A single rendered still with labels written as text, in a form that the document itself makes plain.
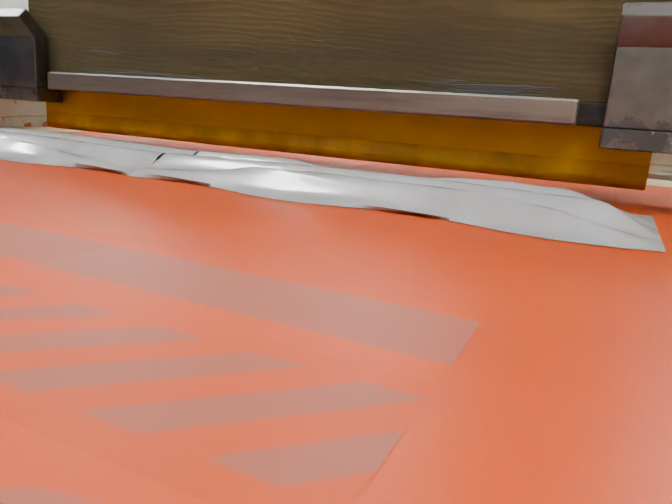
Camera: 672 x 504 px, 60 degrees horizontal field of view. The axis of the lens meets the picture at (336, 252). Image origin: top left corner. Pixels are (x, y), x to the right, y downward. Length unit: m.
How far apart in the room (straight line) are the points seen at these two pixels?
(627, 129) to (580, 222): 0.08
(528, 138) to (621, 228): 0.10
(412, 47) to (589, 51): 0.07
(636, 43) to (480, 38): 0.06
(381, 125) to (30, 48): 0.22
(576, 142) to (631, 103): 0.03
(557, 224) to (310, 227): 0.07
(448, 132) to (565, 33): 0.06
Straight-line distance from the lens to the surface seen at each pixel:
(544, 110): 0.25
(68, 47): 0.41
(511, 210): 0.18
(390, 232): 0.15
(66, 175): 0.24
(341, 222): 0.16
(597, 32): 0.27
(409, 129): 0.29
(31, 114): 0.53
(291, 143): 0.32
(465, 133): 0.28
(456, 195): 0.18
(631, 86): 0.25
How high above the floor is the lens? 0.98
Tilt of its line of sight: 14 degrees down
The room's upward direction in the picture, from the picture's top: 4 degrees clockwise
